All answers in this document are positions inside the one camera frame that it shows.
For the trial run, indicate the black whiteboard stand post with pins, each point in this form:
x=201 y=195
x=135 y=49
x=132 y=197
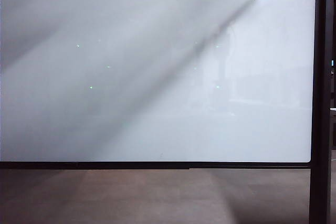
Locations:
x=319 y=103

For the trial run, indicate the white whiteboard black frame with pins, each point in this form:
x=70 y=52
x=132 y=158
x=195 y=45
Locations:
x=131 y=90

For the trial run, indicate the white table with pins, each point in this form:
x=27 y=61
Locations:
x=334 y=109

